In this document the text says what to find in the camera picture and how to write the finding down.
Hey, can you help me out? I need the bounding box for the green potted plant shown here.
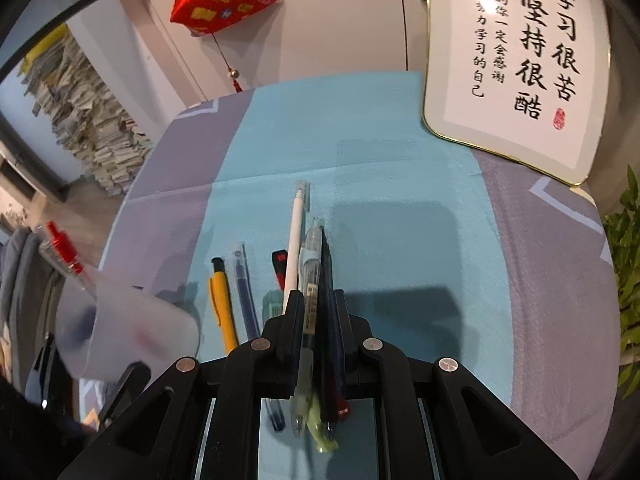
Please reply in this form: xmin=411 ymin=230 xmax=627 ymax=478
xmin=602 ymin=164 xmax=640 ymax=401

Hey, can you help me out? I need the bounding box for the yellow retractable pen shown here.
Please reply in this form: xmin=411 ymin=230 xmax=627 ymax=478
xmin=208 ymin=257 xmax=240 ymax=354

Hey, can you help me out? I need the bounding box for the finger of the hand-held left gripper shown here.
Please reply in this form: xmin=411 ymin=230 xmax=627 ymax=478
xmin=96 ymin=361 xmax=152 ymax=435

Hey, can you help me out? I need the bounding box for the light green highlighter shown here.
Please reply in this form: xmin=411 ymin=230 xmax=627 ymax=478
xmin=304 ymin=394 xmax=342 ymax=454

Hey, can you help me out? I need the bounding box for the red capped pen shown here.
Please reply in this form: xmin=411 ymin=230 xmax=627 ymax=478
xmin=43 ymin=220 xmax=87 ymax=277

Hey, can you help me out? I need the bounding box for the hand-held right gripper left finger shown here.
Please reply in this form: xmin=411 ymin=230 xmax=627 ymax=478
xmin=57 ymin=290 xmax=306 ymax=480

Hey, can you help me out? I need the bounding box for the dark navy pen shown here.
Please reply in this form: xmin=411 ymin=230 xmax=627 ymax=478
xmin=319 ymin=227 xmax=352 ymax=422

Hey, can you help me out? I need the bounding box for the clear gel pen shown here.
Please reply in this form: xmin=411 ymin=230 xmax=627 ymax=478
xmin=291 ymin=217 xmax=326 ymax=436

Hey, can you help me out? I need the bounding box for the grey chair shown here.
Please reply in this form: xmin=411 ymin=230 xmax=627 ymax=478
xmin=0 ymin=227 xmax=68 ymax=363

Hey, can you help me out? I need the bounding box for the green and pink eraser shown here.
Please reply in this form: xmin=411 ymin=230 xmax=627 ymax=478
xmin=262 ymin=290 xmax=287 ymax=319

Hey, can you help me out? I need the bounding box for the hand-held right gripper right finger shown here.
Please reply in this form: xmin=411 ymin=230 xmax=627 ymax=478
xmin=332 ymin=289 xmax=591 ymax=480

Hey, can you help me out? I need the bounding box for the translucent pen holder cup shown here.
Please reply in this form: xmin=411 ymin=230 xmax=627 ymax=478
xmin=54 ymin=265 xmax=202 ymax=380

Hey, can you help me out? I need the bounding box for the grey and teal tablecloth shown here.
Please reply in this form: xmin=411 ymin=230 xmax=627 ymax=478
xmin=75 ymin=71 xmax=617 ymax=480

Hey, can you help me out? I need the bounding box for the gold framed calligraphy board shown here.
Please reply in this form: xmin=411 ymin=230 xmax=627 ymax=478
xmin=421 ymin=0 xmax=612 ymax=187

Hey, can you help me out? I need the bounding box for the red and black pen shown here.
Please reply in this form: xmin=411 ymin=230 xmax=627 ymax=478
xmin=271 ymin=250 xmax=292 ymax=294

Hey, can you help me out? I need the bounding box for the blue gel pen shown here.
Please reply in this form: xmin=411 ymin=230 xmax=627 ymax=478
xmin=231 ymin=244 xmax=287 ymax=434

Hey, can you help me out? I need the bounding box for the stack of books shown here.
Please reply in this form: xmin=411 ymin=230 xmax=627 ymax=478
xmin=20 ymin=22 xmax=153 ymax=197

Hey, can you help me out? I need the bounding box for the white pen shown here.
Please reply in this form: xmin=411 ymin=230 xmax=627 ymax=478
xmin=282 ymin=181 xmax=314 ymax=317

